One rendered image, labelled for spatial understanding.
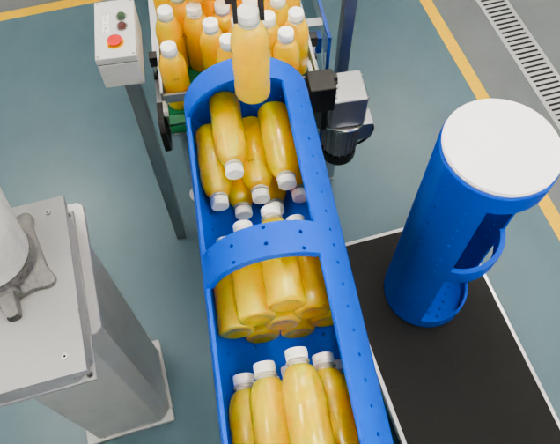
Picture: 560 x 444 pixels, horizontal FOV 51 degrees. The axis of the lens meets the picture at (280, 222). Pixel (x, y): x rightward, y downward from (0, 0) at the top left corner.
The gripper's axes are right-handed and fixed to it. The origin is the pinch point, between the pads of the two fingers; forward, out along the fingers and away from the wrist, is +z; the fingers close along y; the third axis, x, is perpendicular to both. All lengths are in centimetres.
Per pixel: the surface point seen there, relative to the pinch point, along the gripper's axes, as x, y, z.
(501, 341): -31, 78, 132
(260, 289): -38.2, -4.5, 31.9
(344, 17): 54, 34, 58
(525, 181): -18, 58, 43
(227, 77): 5.8, -4.5, 23.9
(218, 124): 0.8, -7.7, 32.5
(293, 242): -34.0, 2.3, 23.4
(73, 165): 79, -74, 147
